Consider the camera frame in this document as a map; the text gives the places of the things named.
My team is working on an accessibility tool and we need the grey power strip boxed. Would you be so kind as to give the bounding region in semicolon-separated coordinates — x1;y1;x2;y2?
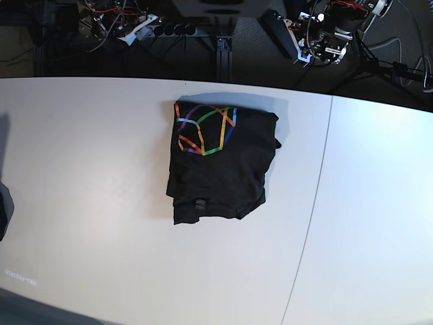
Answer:
135;24;199;41

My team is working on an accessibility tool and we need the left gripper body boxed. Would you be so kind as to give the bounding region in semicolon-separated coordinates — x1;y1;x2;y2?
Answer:
297;20;350;64

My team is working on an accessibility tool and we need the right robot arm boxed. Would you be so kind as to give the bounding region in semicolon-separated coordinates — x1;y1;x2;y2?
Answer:
76;1;159;47

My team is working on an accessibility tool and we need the grey cable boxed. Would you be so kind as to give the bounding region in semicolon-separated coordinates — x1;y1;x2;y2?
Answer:
351;0;433;99

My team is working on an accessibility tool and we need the black tripod stand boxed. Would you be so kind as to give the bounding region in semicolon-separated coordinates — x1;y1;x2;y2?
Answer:
328;32;432;99

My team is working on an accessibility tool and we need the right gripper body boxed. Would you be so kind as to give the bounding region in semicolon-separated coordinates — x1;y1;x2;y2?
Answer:
91;13;140;39

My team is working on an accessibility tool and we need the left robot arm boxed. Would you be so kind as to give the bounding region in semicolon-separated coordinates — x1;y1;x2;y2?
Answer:
282;1;392;65

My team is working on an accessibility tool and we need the black object at left edge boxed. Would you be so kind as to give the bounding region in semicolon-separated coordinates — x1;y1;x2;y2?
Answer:
0;183;14;241

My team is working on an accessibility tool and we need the dark grey T-shirt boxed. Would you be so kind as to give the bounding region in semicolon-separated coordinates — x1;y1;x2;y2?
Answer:
166;100;281;224

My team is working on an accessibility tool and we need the black power adapter brick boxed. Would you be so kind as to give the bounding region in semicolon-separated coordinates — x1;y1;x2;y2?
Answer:
258;9;297;60

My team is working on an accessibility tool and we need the aluminium frame post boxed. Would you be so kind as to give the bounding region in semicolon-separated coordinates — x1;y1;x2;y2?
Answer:
205;16;239;83

